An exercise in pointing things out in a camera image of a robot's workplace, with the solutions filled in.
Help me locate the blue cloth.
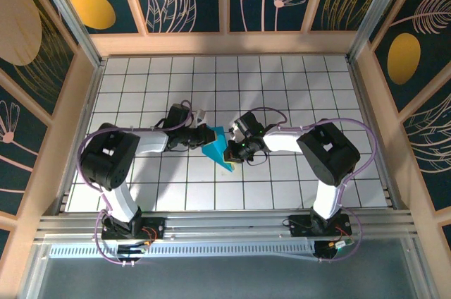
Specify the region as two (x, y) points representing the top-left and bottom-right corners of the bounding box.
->
(201, 125), (235, 175)

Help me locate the white grid board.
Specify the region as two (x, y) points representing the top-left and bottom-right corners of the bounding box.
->
(66, 55), (392, 214)

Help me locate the black electronics box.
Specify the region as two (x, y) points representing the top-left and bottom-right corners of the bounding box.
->
(312, 240), (355, 260)
(117, 241), (149, 261)

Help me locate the thin black right gripper cable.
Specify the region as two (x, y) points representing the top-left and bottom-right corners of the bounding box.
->
(245, 152), (268, 167)

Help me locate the aluminium mounting rail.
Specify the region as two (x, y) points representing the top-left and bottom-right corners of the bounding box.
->
(33, 209), (420, 243)

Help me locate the slotted grey cable duct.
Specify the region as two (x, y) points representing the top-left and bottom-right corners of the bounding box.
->
(49, 240), (318, 261)

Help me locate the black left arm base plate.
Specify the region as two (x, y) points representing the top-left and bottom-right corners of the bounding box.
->
(101, 216), (166, 240)

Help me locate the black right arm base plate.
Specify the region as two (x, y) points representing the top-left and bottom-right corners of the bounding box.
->
(288, 214), (353, 238)

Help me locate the aluminium side rail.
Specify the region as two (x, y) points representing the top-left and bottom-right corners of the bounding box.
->
(347, 59), (403, 212)
(54, 59), (107, 216)

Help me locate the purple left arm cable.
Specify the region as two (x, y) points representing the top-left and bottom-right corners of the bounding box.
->
(76, 99), (198, 267)

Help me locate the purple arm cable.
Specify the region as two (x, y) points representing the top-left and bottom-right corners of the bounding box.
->
(76, 99), (198, 267)
(245, 106), (378, 264)

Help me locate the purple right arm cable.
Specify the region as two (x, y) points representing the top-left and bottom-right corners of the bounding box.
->
(245, 106), (378, 264)

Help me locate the aluminium corner post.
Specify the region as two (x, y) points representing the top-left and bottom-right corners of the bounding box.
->
(30, 0), (106, 67)
(346, 0), (416, 64)

